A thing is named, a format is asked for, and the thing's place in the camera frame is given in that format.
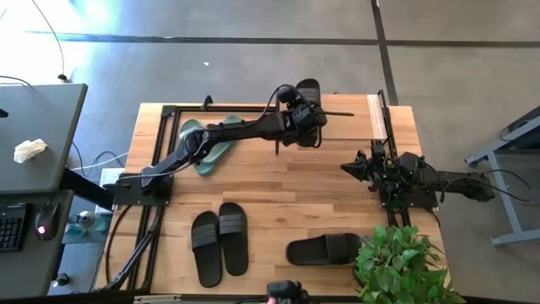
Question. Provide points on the black round knob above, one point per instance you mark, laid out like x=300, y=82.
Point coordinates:
x=62, y=279

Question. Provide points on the teal plastic bottle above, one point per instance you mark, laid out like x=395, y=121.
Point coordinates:
x=75, y=230

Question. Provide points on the light grey desk frame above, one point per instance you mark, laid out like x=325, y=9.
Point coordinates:
x=506, y=198

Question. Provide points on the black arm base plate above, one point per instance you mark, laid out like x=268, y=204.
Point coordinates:
x=126, y=190
x=422, y=202

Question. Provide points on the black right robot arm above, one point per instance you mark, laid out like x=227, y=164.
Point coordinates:
x=455, y=181

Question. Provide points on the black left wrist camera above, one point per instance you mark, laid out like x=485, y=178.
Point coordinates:
x=287, y=95

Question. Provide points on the green potted plant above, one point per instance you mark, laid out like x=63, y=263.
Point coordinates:
x=396, y=270

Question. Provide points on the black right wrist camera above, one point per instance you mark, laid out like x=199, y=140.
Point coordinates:
x=379, y=154

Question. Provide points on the black device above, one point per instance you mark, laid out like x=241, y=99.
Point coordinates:
x=289, y=291

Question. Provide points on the black keyboard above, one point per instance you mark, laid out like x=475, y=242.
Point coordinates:
x=10, y=228

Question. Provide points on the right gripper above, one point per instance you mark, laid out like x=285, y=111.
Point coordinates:
x=377, y=175

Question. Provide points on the person's hand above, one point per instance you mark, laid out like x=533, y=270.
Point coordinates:
x=272, y=300

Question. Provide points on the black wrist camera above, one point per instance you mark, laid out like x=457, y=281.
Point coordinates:
x=287, y=95
x=379, y=154

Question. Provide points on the dark grey desk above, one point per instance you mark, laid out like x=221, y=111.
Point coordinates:
x=38, y=118
x=29, y=266

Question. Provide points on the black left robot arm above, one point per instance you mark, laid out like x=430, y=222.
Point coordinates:
x=236, y=128

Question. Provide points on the wooden shelf black frame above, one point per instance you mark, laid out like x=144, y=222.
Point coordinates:
x=358, y=122

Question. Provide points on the white box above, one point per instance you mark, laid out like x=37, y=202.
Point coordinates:
x=111, y=175

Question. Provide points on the black rubber slide sandal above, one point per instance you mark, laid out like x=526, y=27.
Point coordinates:
x=234, y=249
x=320, y=250
x=310, y=88
x=206, y=253

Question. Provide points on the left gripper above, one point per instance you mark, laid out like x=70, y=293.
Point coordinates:
x=308, y=120

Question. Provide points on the black support beam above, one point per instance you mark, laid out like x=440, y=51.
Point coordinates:
x=86, y=190

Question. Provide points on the black computer mouse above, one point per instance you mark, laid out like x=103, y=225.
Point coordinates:
x=45, y=219

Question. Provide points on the silver metal bracket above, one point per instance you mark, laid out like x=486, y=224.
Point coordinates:
x=156, y=299

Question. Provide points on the crumpled white tissue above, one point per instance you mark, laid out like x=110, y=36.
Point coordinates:
x=28, y=149

